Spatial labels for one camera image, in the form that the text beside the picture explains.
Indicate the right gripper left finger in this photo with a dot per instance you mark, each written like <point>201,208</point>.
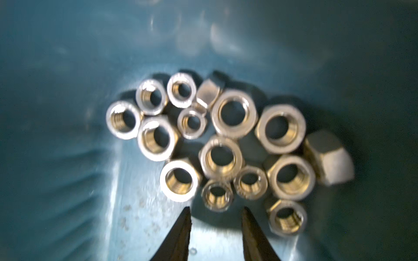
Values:
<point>175,246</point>

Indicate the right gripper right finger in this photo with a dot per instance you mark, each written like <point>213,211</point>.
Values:
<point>256,246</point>

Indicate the teal plastic storage box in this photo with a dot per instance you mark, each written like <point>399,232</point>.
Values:
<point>71,191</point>

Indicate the steel hex nut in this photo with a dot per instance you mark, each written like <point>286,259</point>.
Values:
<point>157,138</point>
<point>281,128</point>
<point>286,218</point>
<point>221,158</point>
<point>191,123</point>
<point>217,195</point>
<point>234,114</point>
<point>180,180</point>
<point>291,177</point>
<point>123,119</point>
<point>181,90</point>
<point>151,97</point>
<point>251,183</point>

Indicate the steel cap nut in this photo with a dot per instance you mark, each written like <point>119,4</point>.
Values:
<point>208,93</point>
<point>330,160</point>

